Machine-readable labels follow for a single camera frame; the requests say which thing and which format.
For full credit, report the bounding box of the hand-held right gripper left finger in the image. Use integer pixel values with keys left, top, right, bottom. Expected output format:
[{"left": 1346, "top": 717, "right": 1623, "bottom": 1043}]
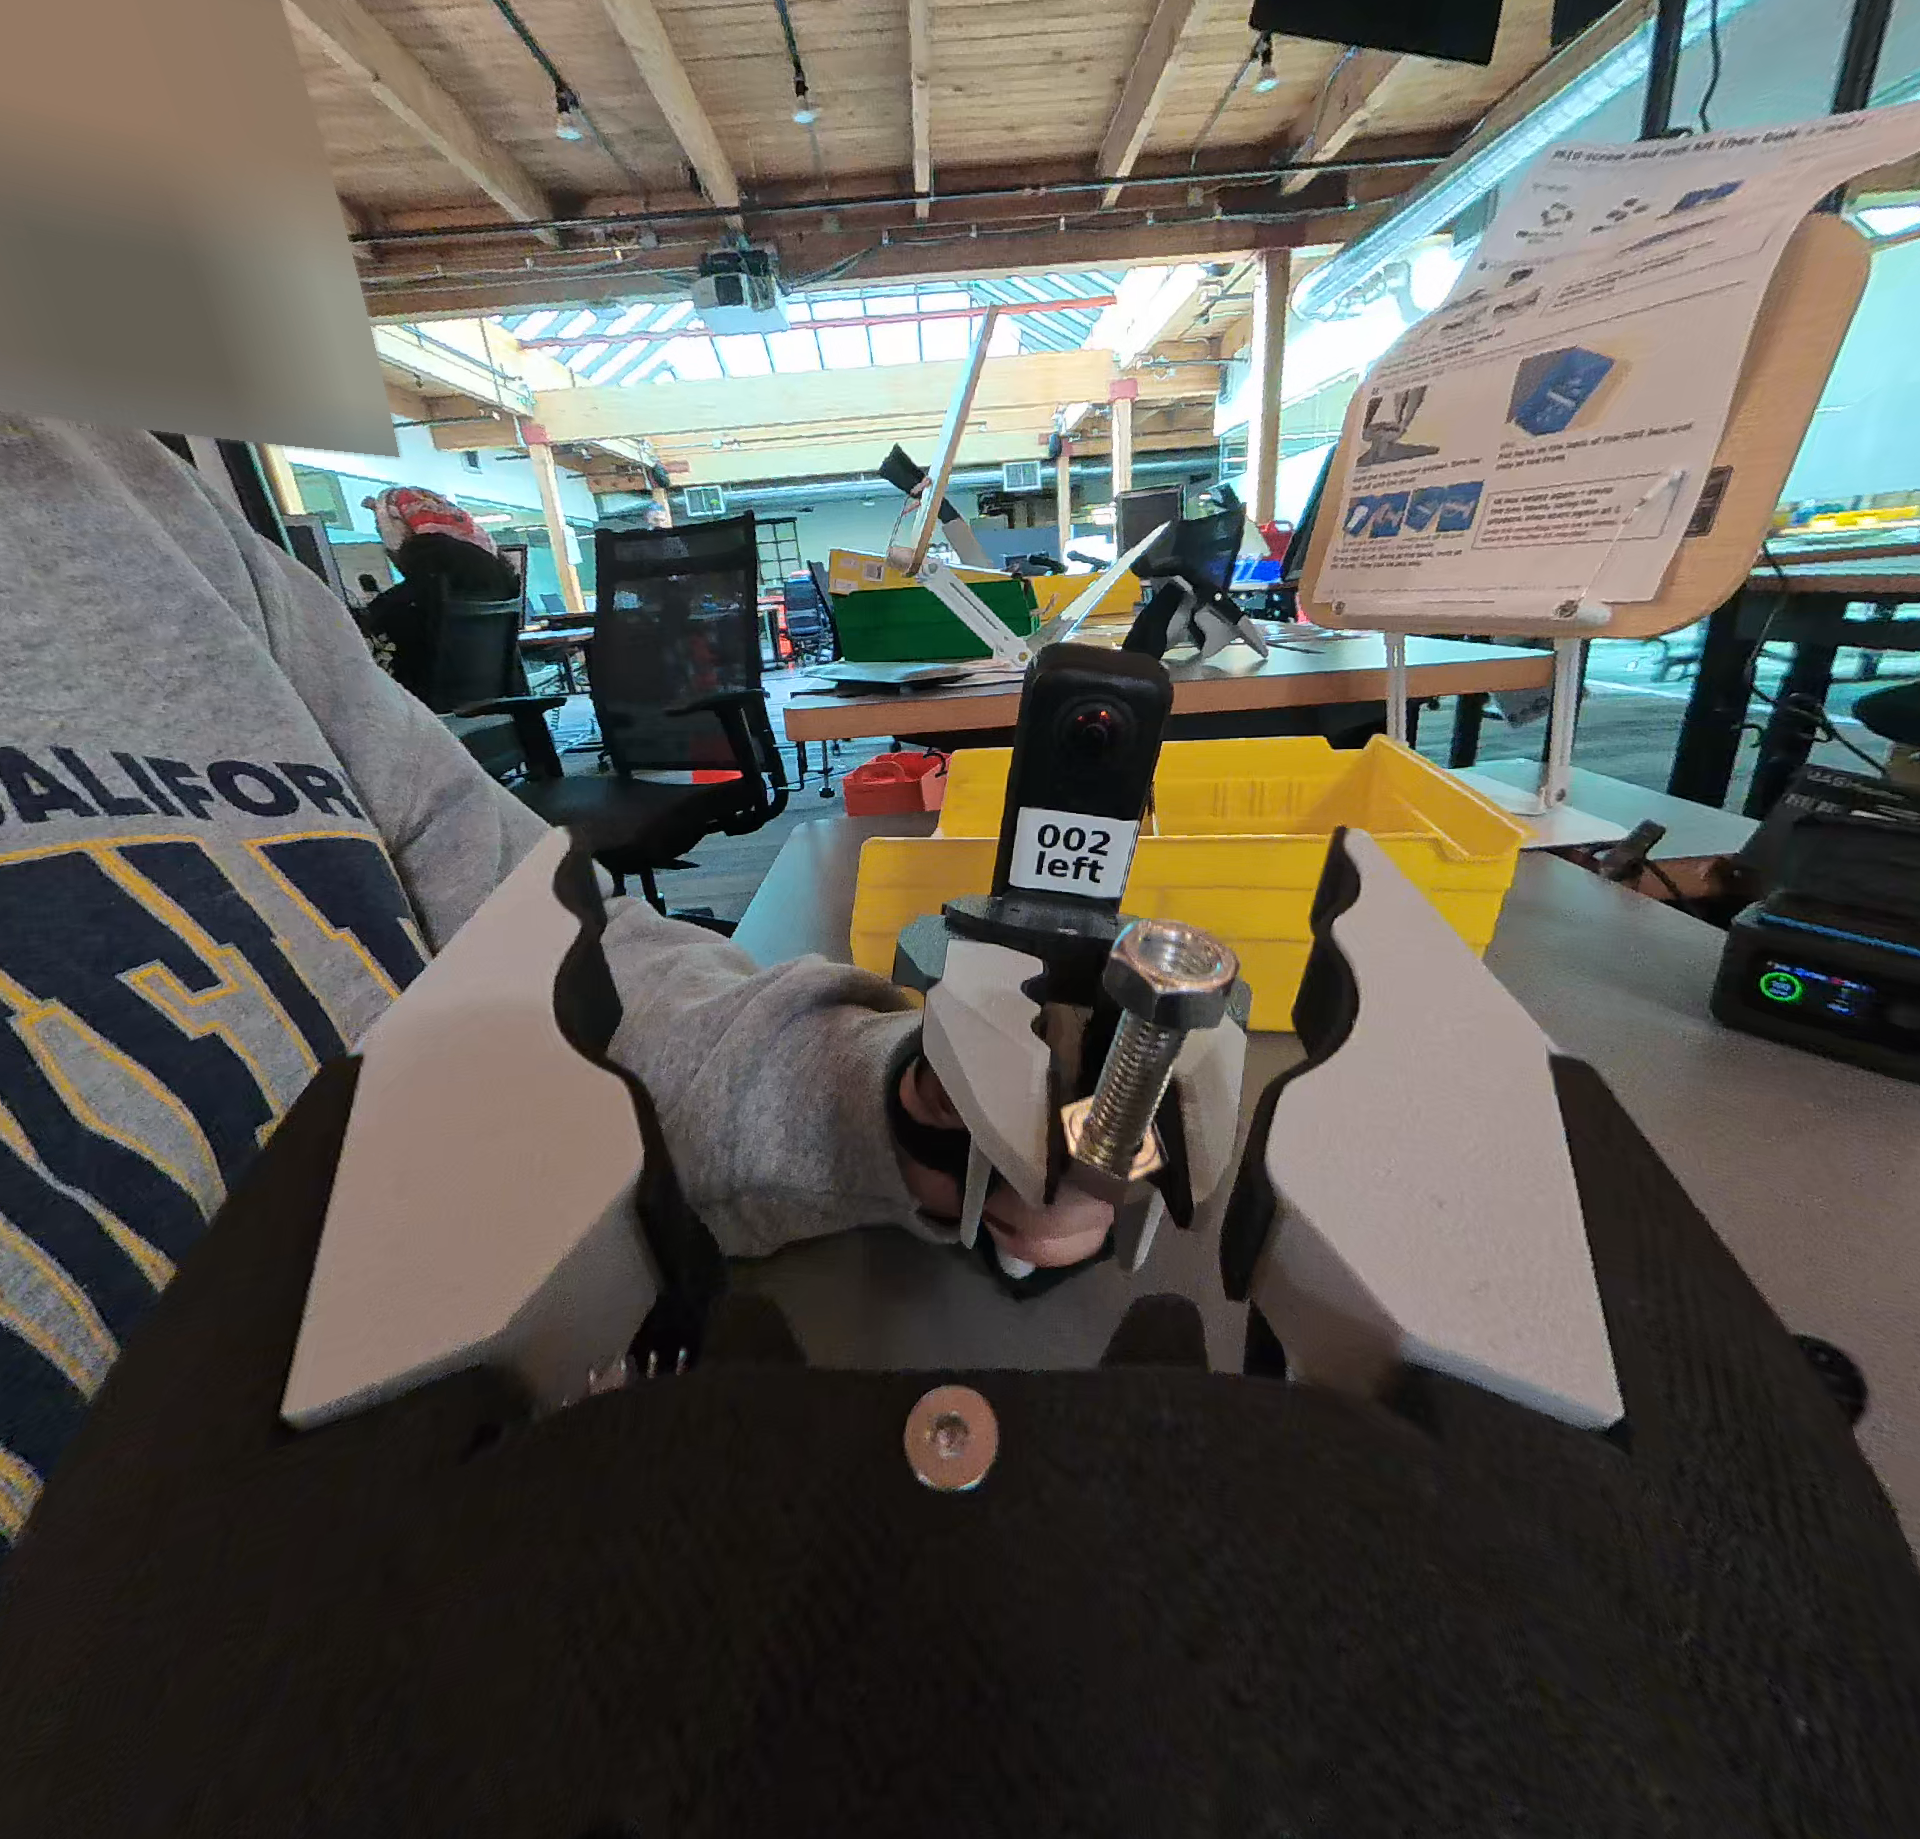
[{"left": 281, "top": 825, "right": 728, "bottom": 1431}]

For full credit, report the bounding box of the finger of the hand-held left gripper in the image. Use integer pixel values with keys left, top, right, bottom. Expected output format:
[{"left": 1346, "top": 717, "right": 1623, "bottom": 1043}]
[
  {"left": 920, "top": 957, "right": 1059, "bottom": 1250},
  {"left": 1122, "top": 1019, "right": 1249, "bottom": 1272}
]

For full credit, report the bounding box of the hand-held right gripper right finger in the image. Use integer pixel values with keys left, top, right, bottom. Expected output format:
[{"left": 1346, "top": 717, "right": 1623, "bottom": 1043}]
[{"left": 1218, "top": 825, "right": 1626, "bottom": 1431}]

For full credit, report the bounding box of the silver hex bolt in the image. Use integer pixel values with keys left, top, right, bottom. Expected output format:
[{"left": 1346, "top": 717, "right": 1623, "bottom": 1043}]
[{"left": 1069, "top": 918, "right": 1245, "bottom": 1173}]

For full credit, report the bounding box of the brass hex nut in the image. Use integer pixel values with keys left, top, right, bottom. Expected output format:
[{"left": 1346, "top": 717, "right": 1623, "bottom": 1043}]
[{"left": 1052, "top": 1100, "right": 1170, "bottom": 1204}]

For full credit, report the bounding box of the person's left forearm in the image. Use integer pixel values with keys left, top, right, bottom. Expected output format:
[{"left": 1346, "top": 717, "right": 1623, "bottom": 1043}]
[{"left": 597, "top": 895, "right": 964, "bottom": 1260}]

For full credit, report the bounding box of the person's left hand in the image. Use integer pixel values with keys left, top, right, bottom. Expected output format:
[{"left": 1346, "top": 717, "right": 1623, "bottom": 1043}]
[{"left": 898, "top": 1062, "right": 1118, "bottom": 1286}]

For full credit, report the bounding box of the yellow plastic bin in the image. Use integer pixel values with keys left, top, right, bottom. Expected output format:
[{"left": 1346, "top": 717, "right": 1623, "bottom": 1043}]
[{"left": 850, "top": 732, "right": 1533, "bottom": 1035}]

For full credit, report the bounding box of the red tray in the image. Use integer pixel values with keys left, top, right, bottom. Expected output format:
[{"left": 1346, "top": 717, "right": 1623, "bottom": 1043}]
[{"left": 841, "top": 752, "right": 950, "bottom": 815}]

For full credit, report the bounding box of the green storage bin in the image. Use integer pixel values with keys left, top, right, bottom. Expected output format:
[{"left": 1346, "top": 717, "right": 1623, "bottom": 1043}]
[{"left": 830, "top": 580, "right": 1040, "bottom": 667}]

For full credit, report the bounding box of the black device on white stand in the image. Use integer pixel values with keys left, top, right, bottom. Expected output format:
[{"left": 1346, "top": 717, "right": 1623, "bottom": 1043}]
[{"left": 1126, "top": 510, "right": 1269, "bottom": 659}]

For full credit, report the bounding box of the wooden desk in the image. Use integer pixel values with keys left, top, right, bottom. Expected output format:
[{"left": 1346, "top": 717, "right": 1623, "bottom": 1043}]
[{"left": 782, "top": 631, "right": 1554, "bottom": 746}]

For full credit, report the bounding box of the black mesh office chair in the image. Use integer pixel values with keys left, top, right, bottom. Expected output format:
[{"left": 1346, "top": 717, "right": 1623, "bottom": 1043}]
[{"left": 587, "top": 510, "right": 791, "bottom": 895}]

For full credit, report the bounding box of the black power station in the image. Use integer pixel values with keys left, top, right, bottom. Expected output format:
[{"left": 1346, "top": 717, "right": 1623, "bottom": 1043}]
[{"left": 1711, "top": 895, "right": 1920, "bottom": 1083}]

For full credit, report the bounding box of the black case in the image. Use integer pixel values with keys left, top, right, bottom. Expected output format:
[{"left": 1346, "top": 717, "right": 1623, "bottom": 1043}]
[{"left": 1745, "top": 766, "right": 1920, "bottom": 918}]

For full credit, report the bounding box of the ceiling projector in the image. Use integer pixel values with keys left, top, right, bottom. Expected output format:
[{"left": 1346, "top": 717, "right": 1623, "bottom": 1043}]
[{"left": 690, "top": 248, "right": 791, "bottom": 335}]

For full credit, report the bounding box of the printed instruction sheet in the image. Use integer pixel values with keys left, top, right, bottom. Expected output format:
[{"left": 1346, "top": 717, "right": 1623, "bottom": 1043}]
[{"left": 1307, "top": 107, "right": 1920, "bottom": 618}]

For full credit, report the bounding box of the wooden document stand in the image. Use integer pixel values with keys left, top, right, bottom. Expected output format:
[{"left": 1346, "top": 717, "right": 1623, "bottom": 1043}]
[{"left": 1296, "top": 211, "right": 1876, "bottom": 858}]

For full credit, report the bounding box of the black cable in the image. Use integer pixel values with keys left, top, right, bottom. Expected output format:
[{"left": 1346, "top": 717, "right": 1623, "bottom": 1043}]
[{"left": 1590, "top": 820, "right": 1726, "bottom": 909}]

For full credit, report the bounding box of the silver ventilation duct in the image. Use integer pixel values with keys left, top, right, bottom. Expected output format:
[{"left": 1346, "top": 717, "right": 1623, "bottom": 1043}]
[{"left": 1290, "top": 9, "right": 1694, "bottom": 328}]

